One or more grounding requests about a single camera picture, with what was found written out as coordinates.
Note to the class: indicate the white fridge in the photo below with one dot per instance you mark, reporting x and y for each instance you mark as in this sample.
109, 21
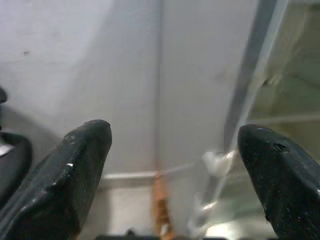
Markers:
100, 62

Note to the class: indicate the black curved object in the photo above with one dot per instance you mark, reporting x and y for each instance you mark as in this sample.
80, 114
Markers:
15, 160

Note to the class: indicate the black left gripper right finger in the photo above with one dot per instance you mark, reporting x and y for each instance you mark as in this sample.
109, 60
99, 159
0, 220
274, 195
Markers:
287, 185

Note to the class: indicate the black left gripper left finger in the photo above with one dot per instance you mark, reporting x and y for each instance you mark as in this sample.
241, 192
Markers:
55, 185

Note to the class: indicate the clear glass fridge shelf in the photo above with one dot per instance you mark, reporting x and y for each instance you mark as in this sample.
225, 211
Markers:
287, 100

